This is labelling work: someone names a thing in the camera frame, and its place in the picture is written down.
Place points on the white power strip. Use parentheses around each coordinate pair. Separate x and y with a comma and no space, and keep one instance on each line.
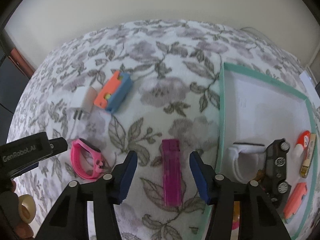
(306,79)

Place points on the orange blue toy with green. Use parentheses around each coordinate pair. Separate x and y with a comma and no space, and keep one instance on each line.
(294,201)

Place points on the pink dog figure toy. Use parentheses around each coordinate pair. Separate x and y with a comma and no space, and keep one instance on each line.
(236,207)

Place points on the teal rimmed white box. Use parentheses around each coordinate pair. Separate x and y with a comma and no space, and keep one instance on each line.
(256,108)

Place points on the white wall charger plug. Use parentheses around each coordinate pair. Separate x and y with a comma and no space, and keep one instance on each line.
(83,101)

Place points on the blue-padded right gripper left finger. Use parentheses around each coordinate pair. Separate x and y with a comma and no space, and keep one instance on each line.
(67,218)

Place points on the pink smart band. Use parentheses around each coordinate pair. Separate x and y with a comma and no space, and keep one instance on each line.
(87,160)

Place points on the floral grey white blanket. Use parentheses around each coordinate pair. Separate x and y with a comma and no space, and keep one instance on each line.
(175,69)

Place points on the purple translucent lighter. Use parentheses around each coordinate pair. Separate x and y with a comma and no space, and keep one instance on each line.
(171,172)

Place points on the orange blue toy far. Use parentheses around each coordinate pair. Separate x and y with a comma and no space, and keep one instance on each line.
(114,92)

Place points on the red white glue bottle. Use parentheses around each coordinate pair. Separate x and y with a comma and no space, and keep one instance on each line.
(301,144)

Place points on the black toy car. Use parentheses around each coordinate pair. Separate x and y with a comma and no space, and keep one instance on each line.
(274,181)

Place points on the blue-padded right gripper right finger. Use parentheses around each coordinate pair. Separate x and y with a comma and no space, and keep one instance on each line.
(258,217)

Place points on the person's left hand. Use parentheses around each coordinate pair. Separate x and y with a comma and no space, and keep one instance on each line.
(12,227)

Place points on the beige tape roll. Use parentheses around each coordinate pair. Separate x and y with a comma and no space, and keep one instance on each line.
(26,208)

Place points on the gold patterned lighter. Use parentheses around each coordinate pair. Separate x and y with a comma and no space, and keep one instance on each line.
(305,167)

